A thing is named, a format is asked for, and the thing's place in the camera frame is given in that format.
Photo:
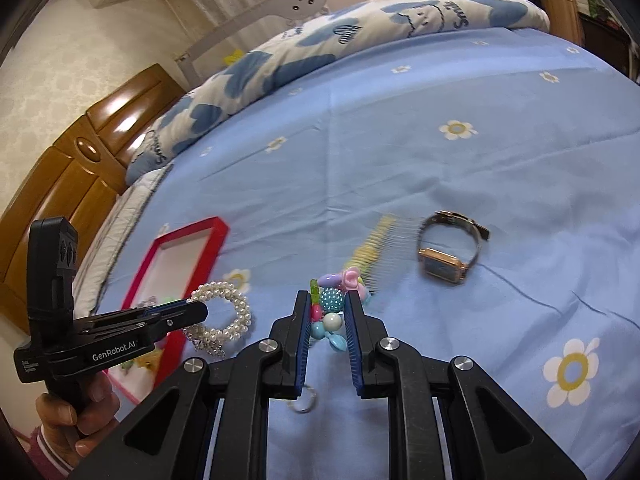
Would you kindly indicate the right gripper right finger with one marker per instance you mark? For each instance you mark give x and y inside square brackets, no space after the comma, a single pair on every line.
[448,420]

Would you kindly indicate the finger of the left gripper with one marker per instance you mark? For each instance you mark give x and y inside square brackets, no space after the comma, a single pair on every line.
[176,307]
[159,326]

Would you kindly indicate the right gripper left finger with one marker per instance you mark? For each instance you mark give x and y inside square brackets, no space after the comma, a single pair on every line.
[209,420]

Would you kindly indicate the yellow translucent hair claw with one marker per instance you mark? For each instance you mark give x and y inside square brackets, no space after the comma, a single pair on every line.
[150,360]

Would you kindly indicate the gold square wristwatch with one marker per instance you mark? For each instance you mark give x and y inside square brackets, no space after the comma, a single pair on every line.
[440,261]

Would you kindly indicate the left hand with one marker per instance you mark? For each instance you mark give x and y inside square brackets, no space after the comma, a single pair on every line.
[72,435]

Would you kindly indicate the red shallow box tray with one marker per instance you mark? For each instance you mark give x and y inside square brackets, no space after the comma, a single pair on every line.
[175,265]

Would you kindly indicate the grey striped pillow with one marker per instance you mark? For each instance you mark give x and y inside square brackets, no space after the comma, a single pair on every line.
[111,238]

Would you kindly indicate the wooden headboard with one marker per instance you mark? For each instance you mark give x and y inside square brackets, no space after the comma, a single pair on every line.
[80,176]

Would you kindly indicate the clear hair comb yellow trim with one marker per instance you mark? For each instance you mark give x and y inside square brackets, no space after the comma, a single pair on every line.
[387,253]

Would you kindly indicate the blue floral bed sheet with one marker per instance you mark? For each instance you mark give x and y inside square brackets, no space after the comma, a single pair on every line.
[528,135]

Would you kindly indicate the dark side desk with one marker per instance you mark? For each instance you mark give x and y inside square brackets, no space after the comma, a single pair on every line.
[610,44]

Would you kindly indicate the white blue cartoon duvet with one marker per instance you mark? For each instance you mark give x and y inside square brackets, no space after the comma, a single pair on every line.
[305,48]

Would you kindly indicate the grey bed guard rail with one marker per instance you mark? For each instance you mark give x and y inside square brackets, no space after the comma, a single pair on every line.
[247,30]

